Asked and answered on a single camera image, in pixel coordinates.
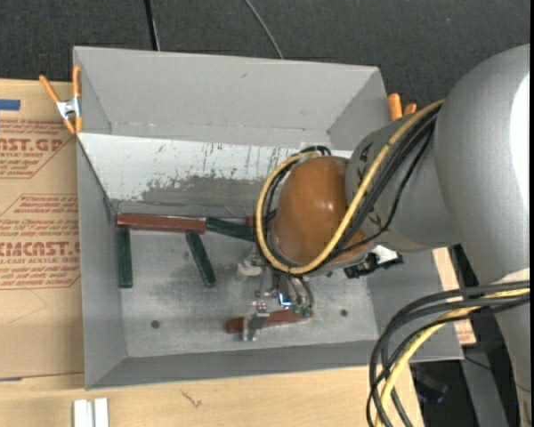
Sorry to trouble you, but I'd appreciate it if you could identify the black cylinder on white bracket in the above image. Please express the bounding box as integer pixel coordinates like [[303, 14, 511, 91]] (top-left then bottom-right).
[[343, 244, 404, 280]]

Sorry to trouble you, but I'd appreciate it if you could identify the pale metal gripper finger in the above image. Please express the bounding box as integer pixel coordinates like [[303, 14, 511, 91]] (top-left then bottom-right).
[[237, 255, 268, 280], [241, 302, 271, 342]]

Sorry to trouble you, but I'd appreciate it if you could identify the grey metal bin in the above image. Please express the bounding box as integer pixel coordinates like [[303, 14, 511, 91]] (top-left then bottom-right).
[[72, 45, 465, 391]]

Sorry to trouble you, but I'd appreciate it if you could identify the brown cardboard board red print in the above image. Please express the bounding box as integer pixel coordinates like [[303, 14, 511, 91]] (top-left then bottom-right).
[[0, 77, 87, 383]]

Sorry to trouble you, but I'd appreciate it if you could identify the dark green flat block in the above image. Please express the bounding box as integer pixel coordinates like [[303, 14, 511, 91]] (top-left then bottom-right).
[[185, 230, 218, 289], [117, 226, 134, 290], [205, 216, 257, 243]]

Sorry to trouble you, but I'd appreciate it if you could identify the red-brown flat block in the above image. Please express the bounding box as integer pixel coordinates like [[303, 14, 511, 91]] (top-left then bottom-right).
[[116, 212, 208, 235], [224, 307, 313, 334]]

